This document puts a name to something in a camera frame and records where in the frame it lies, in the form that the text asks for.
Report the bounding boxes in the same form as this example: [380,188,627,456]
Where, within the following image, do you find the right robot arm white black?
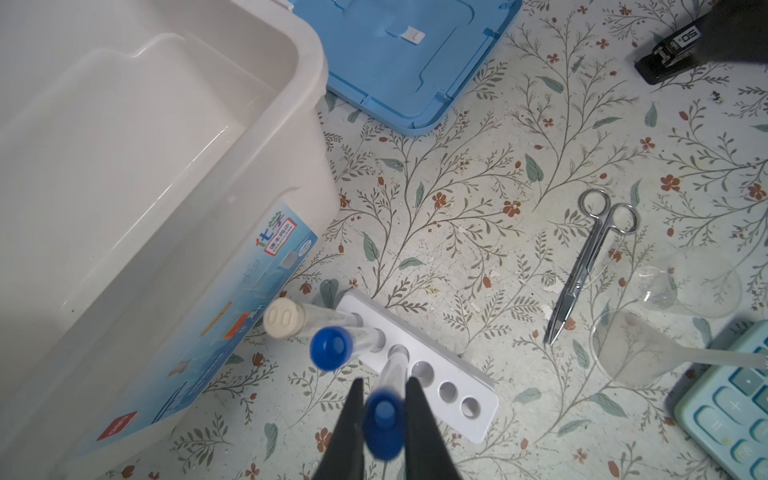
[694,0,767,64]

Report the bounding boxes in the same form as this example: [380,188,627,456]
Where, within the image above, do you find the white test tube rack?
[337,290,499,444]

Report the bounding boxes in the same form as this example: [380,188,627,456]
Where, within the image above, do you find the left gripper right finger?
[404,377,461,480]

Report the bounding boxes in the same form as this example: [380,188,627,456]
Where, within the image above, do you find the black stapler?
[634,21,707,85]

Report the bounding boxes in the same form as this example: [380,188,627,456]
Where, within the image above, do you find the metal scissors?
[544,189,641,346]

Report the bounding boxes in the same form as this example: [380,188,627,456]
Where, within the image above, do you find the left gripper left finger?
[312,378,365,480]

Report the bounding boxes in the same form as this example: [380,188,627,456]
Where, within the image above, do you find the test tube with cream cap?
[262,297,363,339]

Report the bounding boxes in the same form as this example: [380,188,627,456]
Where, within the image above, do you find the white plastic storage bin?
[1,1,337,479]

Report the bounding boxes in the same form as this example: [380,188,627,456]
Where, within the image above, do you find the clear test tube blue cap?
[309,326,386,371]

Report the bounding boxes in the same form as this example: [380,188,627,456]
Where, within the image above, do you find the mint green calculator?
[673,319,768,480]

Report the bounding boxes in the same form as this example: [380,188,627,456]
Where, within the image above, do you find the blue plastic bin lid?
[293,0,522,137]

